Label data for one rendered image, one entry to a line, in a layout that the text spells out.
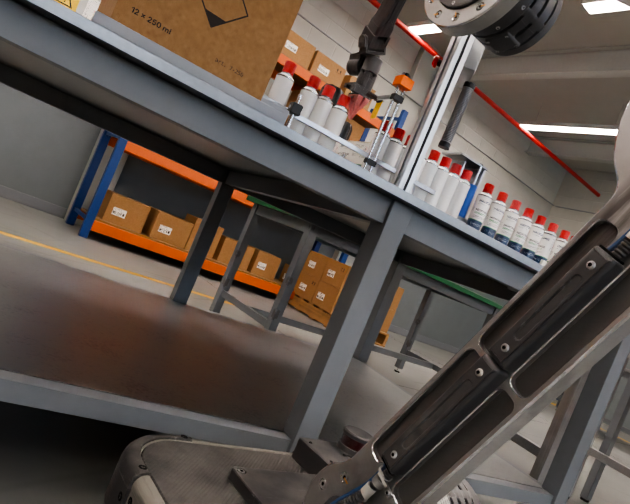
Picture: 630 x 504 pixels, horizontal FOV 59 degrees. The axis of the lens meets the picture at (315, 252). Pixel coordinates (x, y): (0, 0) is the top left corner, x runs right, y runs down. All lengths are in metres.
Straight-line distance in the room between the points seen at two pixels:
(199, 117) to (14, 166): 4.70
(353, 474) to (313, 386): 0.57
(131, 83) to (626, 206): 0.79
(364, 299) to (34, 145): 4.73
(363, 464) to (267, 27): 0.80
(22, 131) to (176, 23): 4.68
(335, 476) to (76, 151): 5.22
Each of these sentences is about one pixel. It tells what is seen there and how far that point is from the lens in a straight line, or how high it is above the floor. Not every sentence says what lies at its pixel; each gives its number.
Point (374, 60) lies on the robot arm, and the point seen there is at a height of 1.25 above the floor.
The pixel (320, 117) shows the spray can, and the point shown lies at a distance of 1.62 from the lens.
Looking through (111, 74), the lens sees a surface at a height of 0.77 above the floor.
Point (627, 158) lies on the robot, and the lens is 0.64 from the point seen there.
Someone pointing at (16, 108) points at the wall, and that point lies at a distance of 5.69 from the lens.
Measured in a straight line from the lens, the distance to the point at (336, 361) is 1.28.
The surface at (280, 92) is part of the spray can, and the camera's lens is 1.57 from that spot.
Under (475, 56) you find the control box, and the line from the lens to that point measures 1.75.
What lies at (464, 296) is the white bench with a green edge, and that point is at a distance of 3.91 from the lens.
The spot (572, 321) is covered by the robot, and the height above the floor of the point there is 0.66.
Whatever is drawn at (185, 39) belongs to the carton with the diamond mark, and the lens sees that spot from 1.08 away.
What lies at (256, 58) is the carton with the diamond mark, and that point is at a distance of 1.12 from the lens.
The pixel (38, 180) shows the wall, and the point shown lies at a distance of 5.75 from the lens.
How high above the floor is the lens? 0.63
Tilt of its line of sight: level
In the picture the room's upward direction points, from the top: 23 degrees clockwise
